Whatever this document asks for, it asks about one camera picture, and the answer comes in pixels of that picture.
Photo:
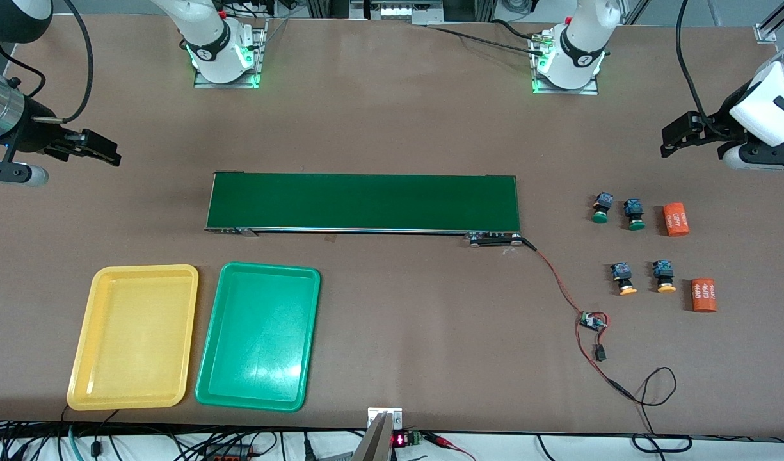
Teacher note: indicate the orange cylinder with print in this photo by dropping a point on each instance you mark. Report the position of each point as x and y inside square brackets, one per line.
[704, 296]
[676, 219]

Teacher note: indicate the black power strip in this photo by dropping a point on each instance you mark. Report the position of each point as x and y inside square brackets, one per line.
[228, 454]

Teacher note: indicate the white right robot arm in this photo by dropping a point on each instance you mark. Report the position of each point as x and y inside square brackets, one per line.
[206, 38]

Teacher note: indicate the display module with red digits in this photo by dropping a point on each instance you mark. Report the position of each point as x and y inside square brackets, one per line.
[399, 440]

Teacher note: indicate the green conveyor belt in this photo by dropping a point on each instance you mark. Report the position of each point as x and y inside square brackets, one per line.
[481, 198]

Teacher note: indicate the grey metal camera mount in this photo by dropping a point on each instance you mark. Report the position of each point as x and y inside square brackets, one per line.
[376, 442]

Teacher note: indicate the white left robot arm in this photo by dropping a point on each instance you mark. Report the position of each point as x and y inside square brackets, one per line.
[584, 32]

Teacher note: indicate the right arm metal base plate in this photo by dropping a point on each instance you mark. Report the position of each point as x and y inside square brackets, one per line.
[225, 85]

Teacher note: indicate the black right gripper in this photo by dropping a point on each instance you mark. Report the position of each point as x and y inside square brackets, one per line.
[34, 133]

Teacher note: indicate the aluminium profile post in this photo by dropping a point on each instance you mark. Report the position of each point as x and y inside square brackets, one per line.
[764, 33]

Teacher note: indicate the green push button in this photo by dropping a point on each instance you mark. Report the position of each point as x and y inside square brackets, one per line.
[601, 205]
[633, 208]

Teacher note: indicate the yellow plastic tray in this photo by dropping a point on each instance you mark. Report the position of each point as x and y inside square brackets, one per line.
[129, 378]

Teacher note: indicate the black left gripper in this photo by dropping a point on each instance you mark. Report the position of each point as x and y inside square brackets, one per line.
[713, 127]

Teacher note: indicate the small green circuit board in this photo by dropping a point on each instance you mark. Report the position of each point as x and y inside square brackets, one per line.
[590, 320]

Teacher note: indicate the yellow push button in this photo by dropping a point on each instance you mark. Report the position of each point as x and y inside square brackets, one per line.
[664, 272]
[621, 274]

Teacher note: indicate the green plastic tray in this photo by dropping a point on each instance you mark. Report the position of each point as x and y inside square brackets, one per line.
[257, 339]

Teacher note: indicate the red clip lead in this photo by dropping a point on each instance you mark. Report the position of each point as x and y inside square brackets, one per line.
[440, 440]

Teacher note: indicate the aluminium frame with light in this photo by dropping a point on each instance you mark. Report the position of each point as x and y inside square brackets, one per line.
[392, 11]

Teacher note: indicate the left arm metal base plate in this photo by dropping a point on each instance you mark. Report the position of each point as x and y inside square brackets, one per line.
[568, 91]

